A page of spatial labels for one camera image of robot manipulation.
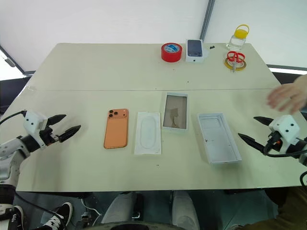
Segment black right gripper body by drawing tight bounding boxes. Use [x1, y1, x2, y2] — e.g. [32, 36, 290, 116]
[263, 132, 282, 154]

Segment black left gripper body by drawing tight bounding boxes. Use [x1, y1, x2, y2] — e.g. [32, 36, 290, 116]
[39, 126, 61, 146]

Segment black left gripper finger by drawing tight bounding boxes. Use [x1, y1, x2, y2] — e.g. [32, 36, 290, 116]
[47, 114, 67, 126]
[58, 125, 82, 143]

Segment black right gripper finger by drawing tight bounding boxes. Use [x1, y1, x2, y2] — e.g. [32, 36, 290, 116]
[253, 116, 274, 127]
[237, 133, 267, 154]

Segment white phone box lid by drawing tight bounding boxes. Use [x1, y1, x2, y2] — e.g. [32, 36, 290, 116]
[197, 113, 242, 165]

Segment orange smartphone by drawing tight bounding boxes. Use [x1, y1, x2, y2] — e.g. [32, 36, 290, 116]
[103, 108, 130, 150]

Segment white paper insert card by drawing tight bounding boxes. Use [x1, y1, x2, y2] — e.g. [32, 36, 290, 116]
[134, 111, 162, 155]

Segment white phone box tray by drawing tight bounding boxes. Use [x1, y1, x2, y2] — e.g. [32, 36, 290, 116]
[162, 92, 189, 133]

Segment white box with phone print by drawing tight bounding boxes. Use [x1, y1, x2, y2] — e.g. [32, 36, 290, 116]
[185, 39, 209, 64]

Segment bare person hand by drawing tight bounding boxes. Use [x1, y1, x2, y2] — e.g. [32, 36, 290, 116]
[266, 74, 307, 114]

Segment yellow tape roll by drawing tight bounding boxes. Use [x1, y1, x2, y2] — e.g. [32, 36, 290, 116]
[224, 57, 248, 71]

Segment olive trousers of person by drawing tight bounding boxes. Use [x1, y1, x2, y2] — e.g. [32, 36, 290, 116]
[239, 186, 307, 230]

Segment clear jar with yellow lid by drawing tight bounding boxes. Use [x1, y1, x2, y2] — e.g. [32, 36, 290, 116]
[226, 23, 250, 51]

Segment grey rounded robot leg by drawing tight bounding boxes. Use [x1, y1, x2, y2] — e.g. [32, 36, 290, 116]
[100, 192, 145, 226]
[171, 190, 201, 230]

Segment red tape roll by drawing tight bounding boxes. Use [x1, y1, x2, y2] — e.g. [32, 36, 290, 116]
[161, 43, 183, 63]

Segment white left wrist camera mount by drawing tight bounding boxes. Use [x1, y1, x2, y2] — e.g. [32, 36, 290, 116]
[23, 111, 49, 150]

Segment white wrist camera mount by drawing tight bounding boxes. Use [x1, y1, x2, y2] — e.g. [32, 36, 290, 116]
[268, 114, 301, 154]
[23, 111, 49, 150]

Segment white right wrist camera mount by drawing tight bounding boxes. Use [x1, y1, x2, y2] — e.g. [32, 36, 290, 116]
[268, 114, 301, 154]

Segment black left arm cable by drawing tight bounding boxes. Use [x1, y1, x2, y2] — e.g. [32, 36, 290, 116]
[0, 110, 26, 126]

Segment red handled scissors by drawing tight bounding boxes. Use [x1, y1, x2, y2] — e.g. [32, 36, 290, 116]
[227, 50, 246, 73]

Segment black cable under table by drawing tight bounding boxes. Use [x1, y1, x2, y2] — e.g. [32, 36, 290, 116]
[13, 191, 68, 230]

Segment grey door handle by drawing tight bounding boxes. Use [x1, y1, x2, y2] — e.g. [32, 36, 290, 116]
[4, 56, 16, 68]

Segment grey wall pillar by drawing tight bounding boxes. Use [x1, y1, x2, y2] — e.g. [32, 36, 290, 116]
[199, 0, 216, 40]

